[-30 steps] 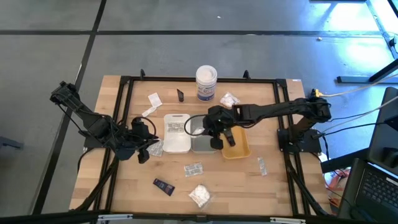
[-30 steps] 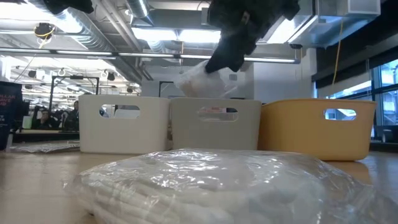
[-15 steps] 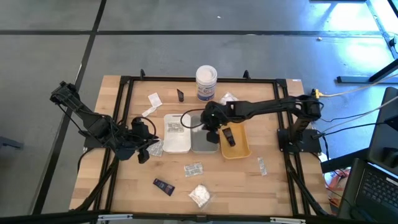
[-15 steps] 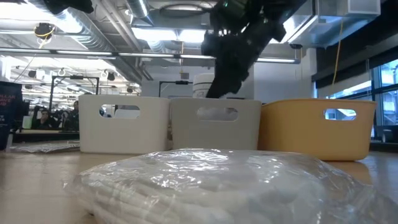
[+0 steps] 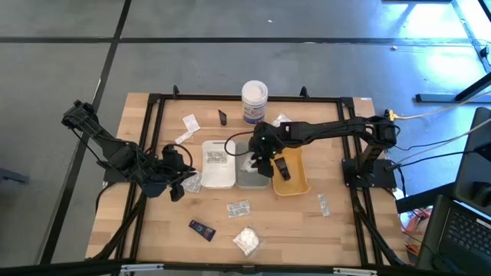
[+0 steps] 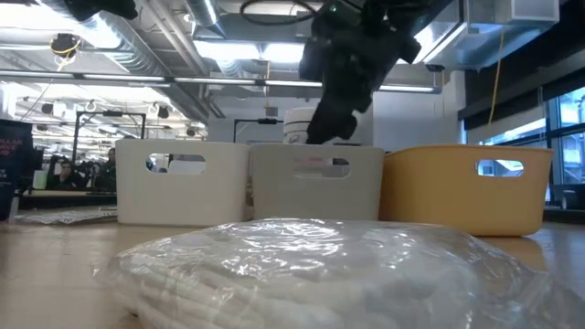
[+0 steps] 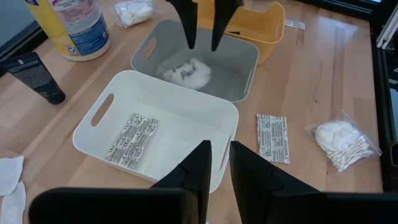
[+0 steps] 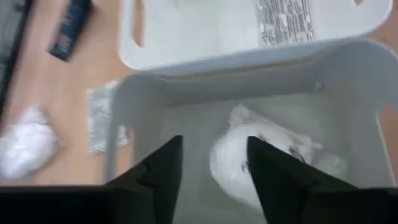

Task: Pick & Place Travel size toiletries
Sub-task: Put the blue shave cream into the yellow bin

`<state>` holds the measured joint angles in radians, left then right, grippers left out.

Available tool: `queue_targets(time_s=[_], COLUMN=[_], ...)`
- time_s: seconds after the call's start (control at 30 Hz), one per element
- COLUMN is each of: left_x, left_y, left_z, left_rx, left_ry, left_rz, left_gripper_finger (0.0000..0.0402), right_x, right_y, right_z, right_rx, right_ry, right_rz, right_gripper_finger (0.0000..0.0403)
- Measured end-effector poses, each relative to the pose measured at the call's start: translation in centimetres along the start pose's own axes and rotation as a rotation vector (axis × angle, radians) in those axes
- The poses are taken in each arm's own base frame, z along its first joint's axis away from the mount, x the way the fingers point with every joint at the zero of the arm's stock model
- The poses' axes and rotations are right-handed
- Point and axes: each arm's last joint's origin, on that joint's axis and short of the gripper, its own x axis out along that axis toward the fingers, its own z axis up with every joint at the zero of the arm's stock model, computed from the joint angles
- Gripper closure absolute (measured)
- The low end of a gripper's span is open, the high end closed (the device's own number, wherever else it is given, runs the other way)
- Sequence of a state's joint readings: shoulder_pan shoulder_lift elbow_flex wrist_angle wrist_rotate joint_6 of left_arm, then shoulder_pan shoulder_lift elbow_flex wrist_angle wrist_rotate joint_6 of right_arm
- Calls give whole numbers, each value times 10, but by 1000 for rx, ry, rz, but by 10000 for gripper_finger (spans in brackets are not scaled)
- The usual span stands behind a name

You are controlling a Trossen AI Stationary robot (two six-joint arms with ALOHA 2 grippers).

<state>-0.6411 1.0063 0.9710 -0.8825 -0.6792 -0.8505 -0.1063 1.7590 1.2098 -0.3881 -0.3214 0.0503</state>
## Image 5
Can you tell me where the black laptop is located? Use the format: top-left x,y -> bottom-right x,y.
416,194 -> 491,276

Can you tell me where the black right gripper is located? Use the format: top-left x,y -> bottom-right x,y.
248,121 -> 288,179

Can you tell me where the white plastic bin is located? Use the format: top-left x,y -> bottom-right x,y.
199,140 -> 236,190

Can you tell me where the grey floor stand foot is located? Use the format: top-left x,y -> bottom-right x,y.
0,167 -> 30,186

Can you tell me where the yellow plastic bin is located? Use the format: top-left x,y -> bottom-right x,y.
270,146 -> 311,197

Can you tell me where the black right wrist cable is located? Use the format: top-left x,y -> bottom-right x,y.
223,131 -> 256,157

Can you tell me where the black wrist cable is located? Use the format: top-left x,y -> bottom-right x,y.
168,142 -> 195,172
223,131 -> 256,157

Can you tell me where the clear bag of cotton balls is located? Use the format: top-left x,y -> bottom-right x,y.
238,152 -> 257,174
270,112 -> 293,128

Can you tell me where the white square sachet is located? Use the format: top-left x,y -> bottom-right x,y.
182,113 -> 201,133

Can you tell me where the clear bag of cotton pads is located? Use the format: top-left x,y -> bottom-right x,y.
232,225 -> 265,258

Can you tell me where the black floor stand foot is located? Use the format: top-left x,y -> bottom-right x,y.
415,72 -> 491,104

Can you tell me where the dark blue printed tube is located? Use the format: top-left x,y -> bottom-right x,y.
188,219 -> 216,242

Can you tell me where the black rig crossbar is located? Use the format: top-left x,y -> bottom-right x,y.
0,258 -> 457,276

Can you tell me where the beige power cable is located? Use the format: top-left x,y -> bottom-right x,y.
394,90 -> 491,120

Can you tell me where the black aluminium table frame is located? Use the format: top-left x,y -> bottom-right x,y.
84,84 -> 410,269

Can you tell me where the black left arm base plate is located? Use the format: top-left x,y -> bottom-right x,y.
97,159 -> 133,184

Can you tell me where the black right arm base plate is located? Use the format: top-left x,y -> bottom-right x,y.
341,157 -> 398,189

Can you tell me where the grey plastic bin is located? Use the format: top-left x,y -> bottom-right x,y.
233,140 -> 272,191

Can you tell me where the white wipes canister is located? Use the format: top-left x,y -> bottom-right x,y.
241,79 -> 269,126

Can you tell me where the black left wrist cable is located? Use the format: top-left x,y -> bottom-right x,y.
168,142 -> 195,172

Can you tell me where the white strip sachet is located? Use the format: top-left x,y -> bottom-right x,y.
174,130 -> 194,145

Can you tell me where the black toiletry tube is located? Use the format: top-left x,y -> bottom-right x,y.
273,156 -> 292,182

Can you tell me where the black floor cable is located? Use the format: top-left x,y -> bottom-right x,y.
385,150 -> 491,172

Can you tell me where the narrow clear bandage pack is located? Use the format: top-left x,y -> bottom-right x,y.
317,192 -> 331,218

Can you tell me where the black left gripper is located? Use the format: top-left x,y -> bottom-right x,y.
160,145 -> 197,202

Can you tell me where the black desk bar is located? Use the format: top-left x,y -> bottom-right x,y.
394,182 -> 456,214

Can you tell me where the black computer monitor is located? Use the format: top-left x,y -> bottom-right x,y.
453,106 -> 491,218

